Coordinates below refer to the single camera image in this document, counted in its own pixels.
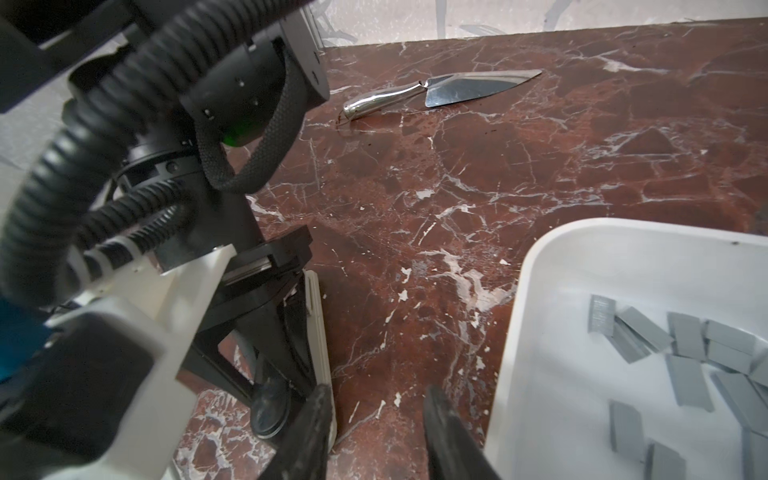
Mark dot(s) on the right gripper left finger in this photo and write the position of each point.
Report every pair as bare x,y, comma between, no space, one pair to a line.
304,453

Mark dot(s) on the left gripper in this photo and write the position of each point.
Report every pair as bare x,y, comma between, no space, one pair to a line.
252,342

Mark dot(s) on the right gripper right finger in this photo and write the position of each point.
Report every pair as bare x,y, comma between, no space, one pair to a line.
451,450

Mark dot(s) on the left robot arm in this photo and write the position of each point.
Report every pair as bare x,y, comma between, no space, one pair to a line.
161,145

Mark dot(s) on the grey staple strip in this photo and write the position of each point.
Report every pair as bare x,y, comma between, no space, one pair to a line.
601,318
688,336
649,332
688,383
626,431

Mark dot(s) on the white oval tray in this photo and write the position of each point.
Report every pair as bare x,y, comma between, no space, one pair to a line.
550,416

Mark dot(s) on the silver metal trowel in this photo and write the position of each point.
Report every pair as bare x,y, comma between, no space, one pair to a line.
438,91

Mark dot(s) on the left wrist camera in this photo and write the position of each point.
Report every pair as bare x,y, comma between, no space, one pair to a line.
93,393

